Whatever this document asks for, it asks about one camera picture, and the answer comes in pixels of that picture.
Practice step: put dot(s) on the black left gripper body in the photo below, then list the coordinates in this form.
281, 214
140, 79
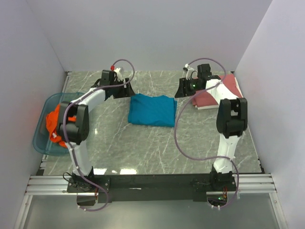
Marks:
117, 89

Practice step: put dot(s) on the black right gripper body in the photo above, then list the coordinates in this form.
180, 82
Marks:
191, 86

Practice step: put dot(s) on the blue t-shirt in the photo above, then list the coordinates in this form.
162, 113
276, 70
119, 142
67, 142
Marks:
152, 111

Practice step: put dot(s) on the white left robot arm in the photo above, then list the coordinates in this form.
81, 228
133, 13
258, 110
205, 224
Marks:
73, 123

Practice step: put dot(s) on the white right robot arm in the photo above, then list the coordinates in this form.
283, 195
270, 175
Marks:
231, 119

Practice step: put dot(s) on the folded red t-shirt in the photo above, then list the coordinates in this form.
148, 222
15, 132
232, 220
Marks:
206, 101

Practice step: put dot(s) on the orange t-shirt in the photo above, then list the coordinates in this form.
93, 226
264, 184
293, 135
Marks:
51, 124

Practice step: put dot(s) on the clear teal plastic bin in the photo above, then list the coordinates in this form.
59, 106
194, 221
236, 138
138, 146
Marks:
41, 141

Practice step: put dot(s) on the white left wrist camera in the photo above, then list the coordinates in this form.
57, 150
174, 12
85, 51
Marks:
117, 73

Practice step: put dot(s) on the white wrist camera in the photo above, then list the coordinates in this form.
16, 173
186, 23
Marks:
191, 73
117, 73

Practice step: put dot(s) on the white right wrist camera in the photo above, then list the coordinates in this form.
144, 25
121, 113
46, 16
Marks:
191, 73

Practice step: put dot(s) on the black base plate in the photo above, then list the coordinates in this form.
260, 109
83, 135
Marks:
193, 187

